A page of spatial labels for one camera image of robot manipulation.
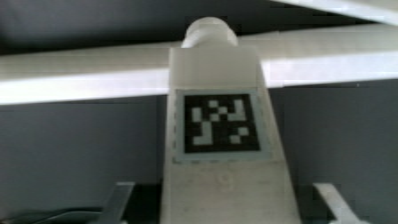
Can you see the white U-shaped obstacle fence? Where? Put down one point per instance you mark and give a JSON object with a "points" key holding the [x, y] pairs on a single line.
{"points": [[317, 56]]}

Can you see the white square tabletop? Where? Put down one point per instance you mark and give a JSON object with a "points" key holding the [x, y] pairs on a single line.
{"points": [[375, 10]]}

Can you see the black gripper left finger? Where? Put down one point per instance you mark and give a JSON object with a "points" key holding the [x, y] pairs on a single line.
{"points": [[132, 206]]}

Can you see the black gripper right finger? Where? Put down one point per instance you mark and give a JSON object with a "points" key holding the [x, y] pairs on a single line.
{"points": [[322, 205]]}

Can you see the white table leg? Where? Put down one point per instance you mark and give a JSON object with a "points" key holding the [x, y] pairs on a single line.
{"points": [[226, 176]]}

